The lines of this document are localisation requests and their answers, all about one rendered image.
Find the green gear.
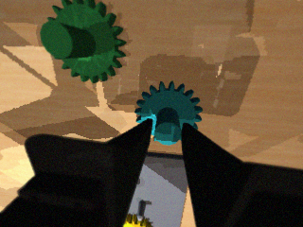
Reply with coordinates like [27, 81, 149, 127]
[40, 0, 126, 83]

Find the dark teal gear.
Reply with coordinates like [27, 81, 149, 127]
[134, 80, 203, 145]

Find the yellow gear with black stripe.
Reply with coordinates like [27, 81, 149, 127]
[124, 214, 151, 227]

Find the grey flat board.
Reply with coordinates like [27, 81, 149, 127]
[128, 152, 187, 227]

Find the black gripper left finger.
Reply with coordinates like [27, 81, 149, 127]
[25, 118, 153, 227]

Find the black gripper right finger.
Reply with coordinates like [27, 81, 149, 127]
[181, 123, 303, 227]

